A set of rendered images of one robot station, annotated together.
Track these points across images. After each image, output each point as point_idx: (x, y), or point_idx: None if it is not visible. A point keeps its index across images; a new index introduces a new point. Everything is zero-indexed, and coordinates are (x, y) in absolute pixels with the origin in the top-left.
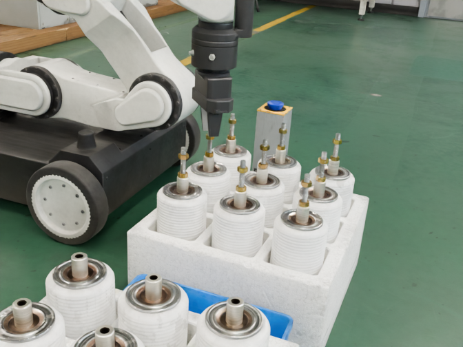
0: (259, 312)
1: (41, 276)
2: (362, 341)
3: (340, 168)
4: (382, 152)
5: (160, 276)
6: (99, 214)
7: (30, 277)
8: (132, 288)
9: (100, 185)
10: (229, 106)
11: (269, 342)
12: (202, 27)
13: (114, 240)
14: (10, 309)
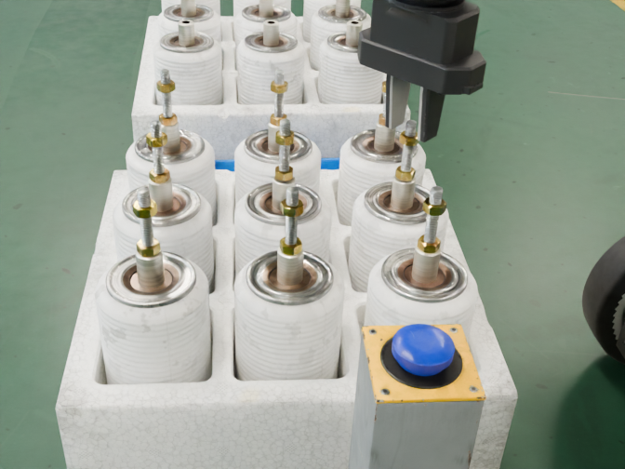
0: (166, 46)
1: (573, 283)
2: (63, 347)
3: (134, 299)
4: None
5: (266, 23)
6: (585, 287)
7: (583, 277)
8: (293, 40)
9: (624, 268)
10: (358, 43)
11: (162, 108)
12: None
13: (587, 387)
14: (362, 15)
